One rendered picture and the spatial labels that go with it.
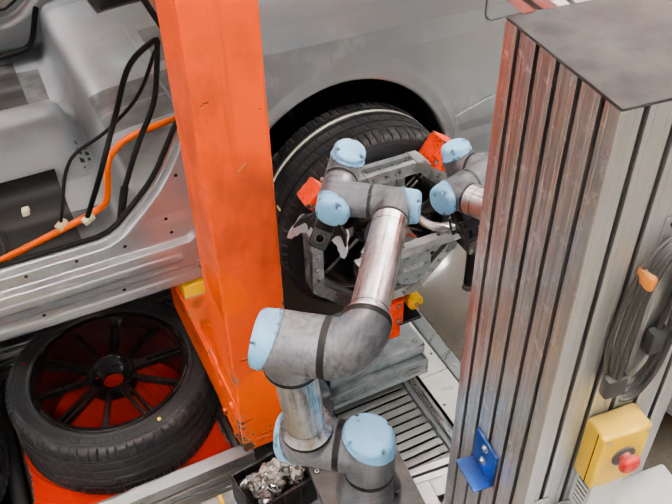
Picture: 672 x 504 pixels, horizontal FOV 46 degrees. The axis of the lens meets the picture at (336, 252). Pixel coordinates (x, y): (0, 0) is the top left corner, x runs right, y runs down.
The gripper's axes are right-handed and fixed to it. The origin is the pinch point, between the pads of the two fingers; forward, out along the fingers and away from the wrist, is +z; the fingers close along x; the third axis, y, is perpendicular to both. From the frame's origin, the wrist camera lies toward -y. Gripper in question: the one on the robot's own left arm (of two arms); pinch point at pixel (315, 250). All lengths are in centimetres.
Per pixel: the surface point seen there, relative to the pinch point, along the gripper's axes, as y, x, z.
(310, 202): 26.6, 6.4, 13.7
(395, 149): 54, -11, 9
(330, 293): 25, -8, 49
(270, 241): -9.2, 10.3, -8.9
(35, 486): -45, 58, 106
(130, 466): -36, 30, 85
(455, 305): 91, -63, 117
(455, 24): 86, -15, -18
